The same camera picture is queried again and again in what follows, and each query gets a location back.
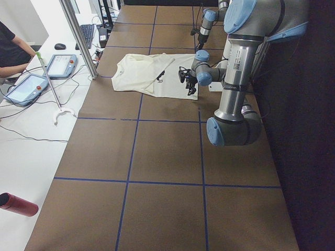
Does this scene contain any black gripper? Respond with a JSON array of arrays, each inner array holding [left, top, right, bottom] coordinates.
[[185, 75, 197, 95], [196, 33, 207, 50]]

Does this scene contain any cream white long-sleeve shirt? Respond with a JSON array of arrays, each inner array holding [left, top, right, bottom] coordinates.
[[111, 53, 198, 100]]

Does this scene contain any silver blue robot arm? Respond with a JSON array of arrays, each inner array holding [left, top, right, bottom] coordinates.
[[178, 0, 309, 146], [196, 0, 231, 50]]

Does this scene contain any black keyboard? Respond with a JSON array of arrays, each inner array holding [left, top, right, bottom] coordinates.
[[80, 24, 94, 49]]

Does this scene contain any long metal grabber stick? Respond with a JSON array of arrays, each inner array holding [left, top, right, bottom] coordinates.
[[35, 52, 77, 126]]

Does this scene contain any far blue teach pendant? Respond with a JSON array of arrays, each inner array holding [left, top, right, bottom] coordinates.
[[46, 54, 77, 79]]

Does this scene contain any blue teach pendant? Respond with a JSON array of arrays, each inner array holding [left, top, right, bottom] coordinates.
[[46, 54, 77, 79], [4, 74, 49, 107]]

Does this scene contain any black computer mouse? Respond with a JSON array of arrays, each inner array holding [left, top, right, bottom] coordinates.
[[54, 43, 66, 50]]

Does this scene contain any near blue teach pendant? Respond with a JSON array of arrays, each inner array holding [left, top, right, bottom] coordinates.
[[4, 74, 49, 107]]

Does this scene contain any seated person in black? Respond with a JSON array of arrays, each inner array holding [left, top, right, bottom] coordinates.
[[1, 22, 36, 78]]

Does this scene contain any red cylindrical bottle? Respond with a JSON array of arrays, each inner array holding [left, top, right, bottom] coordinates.
[[1, 192, 39, 217]]

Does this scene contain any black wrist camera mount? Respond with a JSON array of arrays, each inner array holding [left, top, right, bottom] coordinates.
[[178, 66, 191, 83], [191, 28, 200, 36]]

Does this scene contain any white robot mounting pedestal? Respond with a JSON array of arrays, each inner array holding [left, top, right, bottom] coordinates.
[[208, 39, 231, 92]]

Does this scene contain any aluminium frame post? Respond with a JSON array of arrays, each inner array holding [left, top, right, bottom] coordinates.
[[59, 0, 98, 80]]

